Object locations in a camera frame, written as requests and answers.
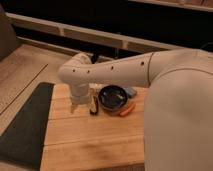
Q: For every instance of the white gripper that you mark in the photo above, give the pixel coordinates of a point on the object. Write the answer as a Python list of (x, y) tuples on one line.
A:
[(80, 100)]

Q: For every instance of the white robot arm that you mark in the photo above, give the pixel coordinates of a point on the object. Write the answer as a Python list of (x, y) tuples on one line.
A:
[(178, 109)]

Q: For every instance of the black remote control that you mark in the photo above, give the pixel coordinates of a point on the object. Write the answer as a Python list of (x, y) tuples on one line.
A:
[(94, 107)]

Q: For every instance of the dark blue bowl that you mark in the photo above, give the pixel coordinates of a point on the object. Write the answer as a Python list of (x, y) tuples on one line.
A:
[(112, 97)]

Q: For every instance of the orange carrot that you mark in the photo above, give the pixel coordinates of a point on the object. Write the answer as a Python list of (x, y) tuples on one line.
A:
[(128, 110)]

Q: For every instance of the blue sponge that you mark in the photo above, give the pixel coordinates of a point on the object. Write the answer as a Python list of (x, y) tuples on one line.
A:
[(130, 92)]

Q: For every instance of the dark floor mat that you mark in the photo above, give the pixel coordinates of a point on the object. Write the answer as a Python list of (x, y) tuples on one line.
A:
[(23, 140)]

